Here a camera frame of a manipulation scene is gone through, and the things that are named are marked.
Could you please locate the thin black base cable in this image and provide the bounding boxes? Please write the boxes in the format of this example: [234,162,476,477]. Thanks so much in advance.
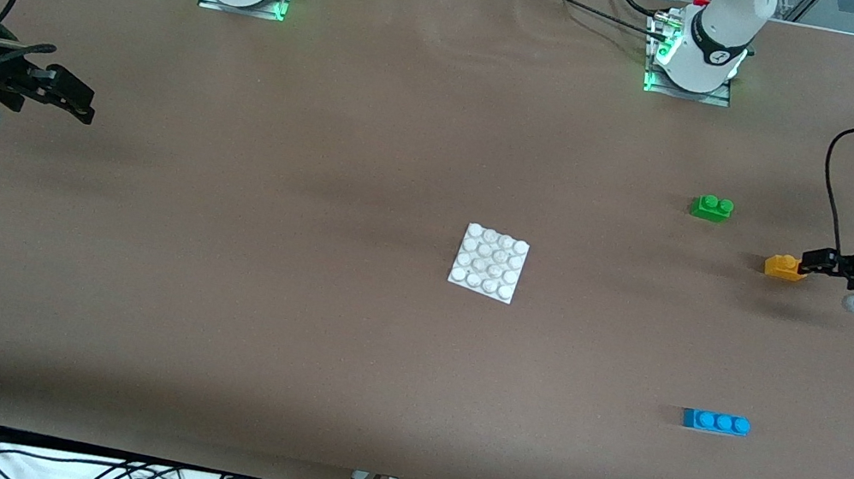
[516,0,669,44]

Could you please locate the white studded base plate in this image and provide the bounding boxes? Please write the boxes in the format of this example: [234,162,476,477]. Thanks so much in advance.
[445,220,534,307]

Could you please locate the brown table cover sheet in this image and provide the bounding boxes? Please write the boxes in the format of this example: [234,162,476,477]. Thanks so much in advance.
[0,0,854,479]

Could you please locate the green two-stud block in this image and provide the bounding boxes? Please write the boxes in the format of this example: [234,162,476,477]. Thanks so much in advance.
[689,192,737,225]

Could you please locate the yellow two-stud block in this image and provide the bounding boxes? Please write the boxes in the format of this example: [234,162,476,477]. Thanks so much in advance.
[762,251,808,284]

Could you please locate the blue three-stud block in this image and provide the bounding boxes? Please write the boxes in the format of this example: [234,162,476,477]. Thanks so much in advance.
[680,405,753,440]

